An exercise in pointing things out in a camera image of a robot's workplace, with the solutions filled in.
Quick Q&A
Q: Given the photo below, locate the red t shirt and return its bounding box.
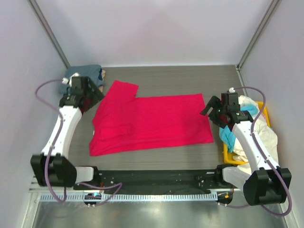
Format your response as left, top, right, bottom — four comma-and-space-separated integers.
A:
89, 80, 214, 156

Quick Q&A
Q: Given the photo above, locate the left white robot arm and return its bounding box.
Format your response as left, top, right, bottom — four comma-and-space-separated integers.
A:
30, 74, 104, 188

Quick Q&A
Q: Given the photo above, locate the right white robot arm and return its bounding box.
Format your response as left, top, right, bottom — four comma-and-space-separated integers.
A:
201, 93, 292, 206

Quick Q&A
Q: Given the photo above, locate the light blue t shirt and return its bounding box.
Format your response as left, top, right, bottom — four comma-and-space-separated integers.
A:
219, 104, 259, 152

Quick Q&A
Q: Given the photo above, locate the folded blue-grey t shirt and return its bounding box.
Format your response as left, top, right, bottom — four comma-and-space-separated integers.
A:
64, 65, 102, 87

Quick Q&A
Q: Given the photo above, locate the yellow plastic bin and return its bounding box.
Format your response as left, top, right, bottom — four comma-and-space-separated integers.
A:
222, 106, 271, 165

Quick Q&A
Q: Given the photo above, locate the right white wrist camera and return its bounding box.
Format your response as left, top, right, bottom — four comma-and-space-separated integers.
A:
227, 87, 236, 93

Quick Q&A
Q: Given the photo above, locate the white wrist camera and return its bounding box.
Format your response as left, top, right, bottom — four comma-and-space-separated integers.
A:
62, 73, 80, 87
227, 87, 236, 93

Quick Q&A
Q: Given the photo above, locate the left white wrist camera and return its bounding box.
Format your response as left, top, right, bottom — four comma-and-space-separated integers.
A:
62, 73, 80, 87

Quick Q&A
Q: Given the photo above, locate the left aluminium frame post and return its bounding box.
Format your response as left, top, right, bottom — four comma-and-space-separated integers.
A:
28, 0, 70, 68

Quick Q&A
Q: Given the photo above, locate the aluminium frame post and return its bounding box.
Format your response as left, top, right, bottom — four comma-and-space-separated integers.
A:
236, 0, 281, 71
28, 0, 70, 68

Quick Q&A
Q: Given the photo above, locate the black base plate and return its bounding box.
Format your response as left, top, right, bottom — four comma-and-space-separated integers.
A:
88, 168, 234, 195

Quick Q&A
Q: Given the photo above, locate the aluminium rail frame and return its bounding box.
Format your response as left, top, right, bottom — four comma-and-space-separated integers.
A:
28, 173, 292, 193

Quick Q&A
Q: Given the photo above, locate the slotted white cable duct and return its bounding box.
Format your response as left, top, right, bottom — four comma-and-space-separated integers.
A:
39, 192, 218, 202

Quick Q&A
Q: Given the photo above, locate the right aluminium frame post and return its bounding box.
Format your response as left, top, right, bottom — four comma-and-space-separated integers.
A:
236, 0, 281, 71

